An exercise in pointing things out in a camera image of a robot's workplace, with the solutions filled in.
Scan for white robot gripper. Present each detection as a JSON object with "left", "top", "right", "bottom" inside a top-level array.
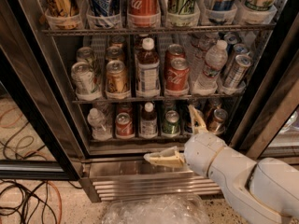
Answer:
[{"left": 143, "top": 105, "right": 226, "bottom": 177}]

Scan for red coke can front bottom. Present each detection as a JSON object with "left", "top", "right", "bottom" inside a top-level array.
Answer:
[{"left": 115, "top": 112, "right": 135, "bottom": 139}]

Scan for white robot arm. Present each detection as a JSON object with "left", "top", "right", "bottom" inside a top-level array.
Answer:
[{"left": 144, "top": 105, "right": 299, "bottom": 224}]

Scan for blue soda can bottom shelf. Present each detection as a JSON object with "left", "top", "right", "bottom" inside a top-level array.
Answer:
[{"left": 183, "top": 109, "right": 204, "bottom": 134}]

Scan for green soda can bottom shelf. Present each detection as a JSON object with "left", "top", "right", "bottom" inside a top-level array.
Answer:
[{"left": 162, "top": 110, "right": 180, "bottom": 136}]

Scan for brown soda can bottom shelf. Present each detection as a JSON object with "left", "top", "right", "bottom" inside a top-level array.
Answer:
[{"left": 207, "top": 108, "right": 228, "bottom": 135}]

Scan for brown tea bottle bottom shelf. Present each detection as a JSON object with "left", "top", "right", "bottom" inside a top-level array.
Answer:
[{"left": 139, "top": 102, "right": 158, "bottom": 138}]

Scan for brown tea bottle shelf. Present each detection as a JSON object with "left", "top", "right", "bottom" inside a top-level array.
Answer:
[
  {"left": 136, "top": 37, "right": 160, "bottom": 97},
  {"left": 139, "top": 102, "right": 158, "bottom": 138}
]

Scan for red coke can middle front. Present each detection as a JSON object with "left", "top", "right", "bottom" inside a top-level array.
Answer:
[{"left": 165, "top": 58, "right": 190, "bottom": 93}]

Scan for red coke can rear bottom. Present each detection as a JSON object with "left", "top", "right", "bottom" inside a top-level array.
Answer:
[{"left": 116, "top": 103, "right": 133, "bottom": 117}]

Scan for brown tea bottle middle shelf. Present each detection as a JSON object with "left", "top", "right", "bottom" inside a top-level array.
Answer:
[{"left": 136, "top": 37, "right": 160, "bottom": 97}]

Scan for silver slim can middle front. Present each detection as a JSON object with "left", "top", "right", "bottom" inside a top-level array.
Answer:
[{"left": 223, "top": 54, "right": 252, "bottom": 89}]

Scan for silver slim can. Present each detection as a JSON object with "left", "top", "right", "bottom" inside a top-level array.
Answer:
[
  {"left": 222, "top": 43, "right": 249, "bottom": 77},
  {"left": 223, "top": 54, "right": 252, "bottom": 89}
]

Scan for clear water bottle bottom shelf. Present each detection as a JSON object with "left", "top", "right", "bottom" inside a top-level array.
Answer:
[{"left": 87, "top": 108, "right": 112, "bottom": 141}]

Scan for clear water bottle shelf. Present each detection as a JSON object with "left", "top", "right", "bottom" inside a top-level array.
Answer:
[
  {"left": 194, "top": 40, "right": 228, "bottom": 95},
  {"left": 87, "top": 108, "right": 112, "bottom": 141}
]

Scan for clear water bottle middle shelf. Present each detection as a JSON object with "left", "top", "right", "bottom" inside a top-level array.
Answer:
[{"left": 194, "top": 40, "right": 228, "bottom": 95}]

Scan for gold can middle front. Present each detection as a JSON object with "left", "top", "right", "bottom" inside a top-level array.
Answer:
[{"left": 106, "top": 60, "right": 130, "bottom": 99}]

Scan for gold can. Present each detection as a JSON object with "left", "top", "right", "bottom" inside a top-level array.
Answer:
[
  {"left": 105, "top": 46, "right": 125, "bottom": 63},
  {"left": 106, "top": 60, "right": 130, "bottom": 99}
]

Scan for red coke can middle rear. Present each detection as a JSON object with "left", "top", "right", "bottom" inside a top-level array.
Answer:
[{"left": 164, "top": 44, "right": 186, "bottom": 65}]

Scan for stainless steel fridge grille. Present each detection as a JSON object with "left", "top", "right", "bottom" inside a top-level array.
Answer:
[{"left": 80, "top": 157, "right": 221, "bottom": 202}]

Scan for right glass fridge door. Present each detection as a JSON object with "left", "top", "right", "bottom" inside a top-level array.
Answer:
[{"left": 227, "top": 14, "right": 299, "bottom": 166}]

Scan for glass fridge door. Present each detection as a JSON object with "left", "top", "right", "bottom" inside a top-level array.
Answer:
[
  {"left": 227, "top": 14, "right": 299, "bottom": 166},
  {"left": 0, "top": 0, "right": 87, "bottom": 180}
]

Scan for white green can middle front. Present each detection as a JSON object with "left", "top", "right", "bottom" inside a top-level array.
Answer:
[{"left": 71, "top": 62, "right": 101, "bottom": 101}]

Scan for white green can middle rear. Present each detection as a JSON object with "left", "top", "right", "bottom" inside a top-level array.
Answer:
[{"left": 77, "top": 47, "right": 96, "bottom": 68}]

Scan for red bull can top shelf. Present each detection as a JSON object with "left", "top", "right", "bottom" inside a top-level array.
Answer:
[{"left": 202, "top": 0, "right": 240, "bottom": 25}]

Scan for red coke can top shelf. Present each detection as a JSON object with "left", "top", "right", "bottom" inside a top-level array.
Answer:
[{"left": 128, "top": 0, "right": 159, "bottom": 28}]

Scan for left glass fridge door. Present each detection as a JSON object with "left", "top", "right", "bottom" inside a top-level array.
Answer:
[{"left": 0, "top": 0, "right": 87, "bottom": 180}]

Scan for white green can top shelf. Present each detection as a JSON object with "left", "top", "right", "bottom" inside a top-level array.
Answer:
[{"left": 235, "top": 0, "right": 277, "bottom": 25}]

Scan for blue white can top shelf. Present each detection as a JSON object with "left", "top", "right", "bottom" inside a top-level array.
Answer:
[{"left": 89, "top": 0, "right": 121, "bottom": 28}]

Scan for clear plastic bag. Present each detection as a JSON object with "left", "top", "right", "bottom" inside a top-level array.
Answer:
[{"left": 101, "top": 194, "right": 210, "bottom": 224}]

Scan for middle wire shelf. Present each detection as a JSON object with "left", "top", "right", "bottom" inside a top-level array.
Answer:
[{"left": 72, "top": 92, "right": 244, "bottom": 105}]

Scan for wire shelf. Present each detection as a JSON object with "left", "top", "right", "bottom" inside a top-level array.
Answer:
[
  {"left": 72, "top": 92, "right": 244, "bottom": 105},
  {"left": 42, "top": 23, "right": 276, "bottom": 36}
]

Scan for top wire shelf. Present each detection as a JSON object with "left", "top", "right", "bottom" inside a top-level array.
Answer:
[{"left": 42, "top": 23, "right": 276, "bottom": 36}]

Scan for black and orange floor cables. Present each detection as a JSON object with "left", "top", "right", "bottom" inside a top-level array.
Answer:
[{"left": 0, "top": 179, "right": 82, "bottom": 224}]

